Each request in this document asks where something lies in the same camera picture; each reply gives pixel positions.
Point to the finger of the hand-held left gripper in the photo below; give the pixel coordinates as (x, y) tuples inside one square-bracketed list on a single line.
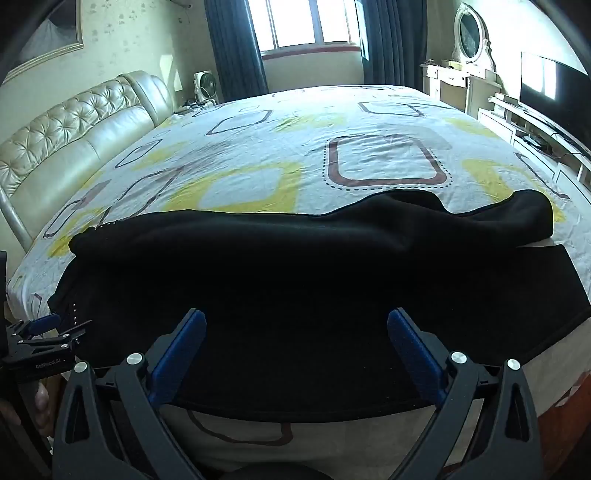
[(69, 333), (46, 320)]

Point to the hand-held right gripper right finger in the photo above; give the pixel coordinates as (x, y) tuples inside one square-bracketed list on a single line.
[(411, 346)]

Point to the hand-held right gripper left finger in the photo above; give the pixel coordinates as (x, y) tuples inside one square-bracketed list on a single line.
[(184, 344)]

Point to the black pants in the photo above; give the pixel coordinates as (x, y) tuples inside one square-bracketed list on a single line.
[(300, 277)]

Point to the person's left hand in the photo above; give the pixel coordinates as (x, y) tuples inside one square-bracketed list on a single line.
[(41, 401)]

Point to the beige tufted leather headboard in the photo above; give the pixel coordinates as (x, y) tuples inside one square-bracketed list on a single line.
[(69, 134)]

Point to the printed bed sheet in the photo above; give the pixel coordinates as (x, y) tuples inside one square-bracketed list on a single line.
[(300, 138)]

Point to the white television stand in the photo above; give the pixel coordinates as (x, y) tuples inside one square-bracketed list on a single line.
[(503, 124)]

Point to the white dressing table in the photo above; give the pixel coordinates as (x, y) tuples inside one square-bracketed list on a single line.
[(455, 92)]

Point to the white fan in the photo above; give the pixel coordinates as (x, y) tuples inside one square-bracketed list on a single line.
[(204, 85)]

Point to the black television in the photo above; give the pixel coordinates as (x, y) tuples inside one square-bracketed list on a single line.
[(554, 106)]

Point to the dark blue curtain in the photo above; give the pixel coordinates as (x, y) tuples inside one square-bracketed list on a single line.
[(235, 55), (392, 46)]

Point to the oval white framed mirror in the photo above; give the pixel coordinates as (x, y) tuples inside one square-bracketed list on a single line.
[(471, 32)]

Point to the window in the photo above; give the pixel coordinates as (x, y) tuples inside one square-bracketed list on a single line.
[(300, 23)]

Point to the framed wall picture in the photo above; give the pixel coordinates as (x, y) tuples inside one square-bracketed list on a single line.
[(46, 32)]

